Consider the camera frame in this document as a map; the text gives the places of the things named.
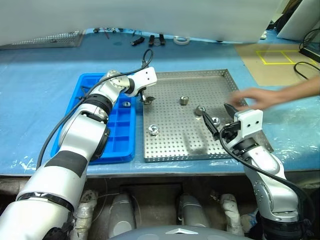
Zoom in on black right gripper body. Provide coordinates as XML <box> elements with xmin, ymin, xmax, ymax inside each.
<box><xmin>219</xmin><ymin>120</ymin><xmax>241</xmax><ymax>145</ymax></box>

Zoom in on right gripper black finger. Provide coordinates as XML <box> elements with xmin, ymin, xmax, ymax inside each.
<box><xmin>224</xmin><ymin>102</ymin><xmax>238</xmax><ymax>121</ymax></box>
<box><xmin>201</xmin><ymin>111</ymin><xmax>220</xmax><ymax>141</ymax></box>

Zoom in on perforated steel tray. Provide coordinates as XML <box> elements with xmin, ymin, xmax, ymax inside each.
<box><xmin>142</xmin><ymin>69</ymin><xmax>275</xmax><ymax>163</ymax></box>

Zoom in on blue compartment tray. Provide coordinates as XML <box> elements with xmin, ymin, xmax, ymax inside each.
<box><xmin>50</xmin><ymin>72</ymin><xmax>137</xmax><ymax>165</ymax></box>

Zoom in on person bare hand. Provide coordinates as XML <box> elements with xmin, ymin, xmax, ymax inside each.
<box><xmin>228</xmin><ymin>87</ymin><xmax>276</xmax><ymax>111</ymax></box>

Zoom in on brown cardboard sheet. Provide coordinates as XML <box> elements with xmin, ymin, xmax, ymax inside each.
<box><xmin>234</xmin><ymin>43</ymin><xmax>320</xmax><ymax>87</ymax></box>

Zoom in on white tape roll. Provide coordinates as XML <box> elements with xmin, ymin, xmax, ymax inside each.
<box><xmin>173</xmin><ymin>35</ymin><xmax>190</xmax><ymax>46</ymax></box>

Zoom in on small scattered hand tools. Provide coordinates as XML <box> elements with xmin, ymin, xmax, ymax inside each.
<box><xmin>93</xmin><ymin>27</ymin><xmax>117</xmax><ymax>38</ymax></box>

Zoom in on white backdrop sheet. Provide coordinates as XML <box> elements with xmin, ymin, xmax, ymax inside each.
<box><xmin>0</xmin><ymin>0</ymin><xmax>296</xmax><ymax>47</ymax></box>

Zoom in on white wrapped pipe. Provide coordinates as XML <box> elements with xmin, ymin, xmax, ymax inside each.
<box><xmin>74</xmin><ymin>189</ymin><xmax>98</xmax><ymax>240</ymax></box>
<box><xmin>219</xmin><ymin>193</ymin><xmax>245</xmax><ymax>236</ymax></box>

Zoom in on grey rounded shell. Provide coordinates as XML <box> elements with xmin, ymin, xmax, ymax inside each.
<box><xmin>177</xmin><ymin>193</ymin><xmax>211</xmax><ymax>228</ymax></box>
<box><xmin>108</xmin><ymin>193</ymin><xmax>137</xmax><ymax>238</ymax></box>

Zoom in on blue plastic table cover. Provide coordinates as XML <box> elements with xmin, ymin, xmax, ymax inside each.
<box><xmin>0</xmin><ymin>28</ymin><xmax>320</xmax><ymax>176</ymax></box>

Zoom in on perforated steel plate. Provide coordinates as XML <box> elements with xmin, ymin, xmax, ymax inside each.
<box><xmin>0</xmin><ymin>29</ymin><xmax>86</xmax><ymax>50</ymax></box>

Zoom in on white board panel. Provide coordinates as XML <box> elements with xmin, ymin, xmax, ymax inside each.
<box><xmin>276</xmin><ymin>0</ymin><xmax>320</xmax><ymax>42</ymax></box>

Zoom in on grey robot torso cover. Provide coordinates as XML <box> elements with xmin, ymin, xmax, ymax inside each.
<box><xmin>107</xmin><ymin>224</ymin><xmax>248</xmax><ymax>240</ymax></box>

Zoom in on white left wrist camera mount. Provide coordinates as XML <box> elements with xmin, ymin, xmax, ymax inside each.
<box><xmin>132</xmin><ymin>66</ymin><xmax>158</xmax><ymax>97</ymax></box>

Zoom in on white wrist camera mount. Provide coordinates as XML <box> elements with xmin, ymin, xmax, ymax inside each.
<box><xmin>132</xmin><ymin>66</ymin><xmax>158</xmax><ymax>97</ymax></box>
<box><xmin>233</xmin><ymin>109</ymin><xmax>264</xmax><ymax>140</ymax></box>

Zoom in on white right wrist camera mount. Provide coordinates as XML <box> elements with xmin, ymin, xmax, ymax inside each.
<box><xmin>233</xmin><ymin>109</ymin><xmax>264</xmax><ymax>140</ymax></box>

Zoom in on thin black cable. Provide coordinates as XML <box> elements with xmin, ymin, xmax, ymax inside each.
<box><xmin>293</xmin><ymin>27</ymin><xmax>320</xmax><ymax>81</ymax></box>

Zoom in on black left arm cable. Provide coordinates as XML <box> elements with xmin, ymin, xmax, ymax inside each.
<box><xmin>36</xmin><ymin>48</ymin><xmax>154</xmax><ymax>171</ymax></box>

